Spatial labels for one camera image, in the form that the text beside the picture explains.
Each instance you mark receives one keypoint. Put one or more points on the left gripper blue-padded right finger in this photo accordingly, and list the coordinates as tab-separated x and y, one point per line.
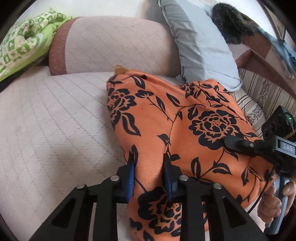
227	220

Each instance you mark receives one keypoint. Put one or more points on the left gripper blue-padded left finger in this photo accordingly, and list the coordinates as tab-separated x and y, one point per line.
72	218

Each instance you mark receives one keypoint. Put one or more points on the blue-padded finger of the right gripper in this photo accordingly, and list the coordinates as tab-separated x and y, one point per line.
241	146

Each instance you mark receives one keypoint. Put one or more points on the orange black floral blouse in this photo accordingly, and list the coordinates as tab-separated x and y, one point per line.
152	117

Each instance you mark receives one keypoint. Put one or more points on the person's right hand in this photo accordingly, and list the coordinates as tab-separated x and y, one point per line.
269	206

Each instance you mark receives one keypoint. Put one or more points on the striped floral cushion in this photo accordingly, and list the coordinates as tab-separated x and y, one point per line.
259	97

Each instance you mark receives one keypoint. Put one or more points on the blue denim cloth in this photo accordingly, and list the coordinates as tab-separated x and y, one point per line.
284	51

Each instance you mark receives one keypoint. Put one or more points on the light blue pillow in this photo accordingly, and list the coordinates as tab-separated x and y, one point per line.
203	52

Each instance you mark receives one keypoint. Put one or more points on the black furry garment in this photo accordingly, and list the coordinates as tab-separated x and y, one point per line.
232	24

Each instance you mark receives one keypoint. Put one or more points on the black cloth under pillow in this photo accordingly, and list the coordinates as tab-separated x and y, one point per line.
42	61

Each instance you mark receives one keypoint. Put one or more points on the pink quilted bolster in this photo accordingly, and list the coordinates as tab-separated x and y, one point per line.
99	43

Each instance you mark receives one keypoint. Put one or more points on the green white patterned pillow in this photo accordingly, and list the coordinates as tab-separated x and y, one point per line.
28	40

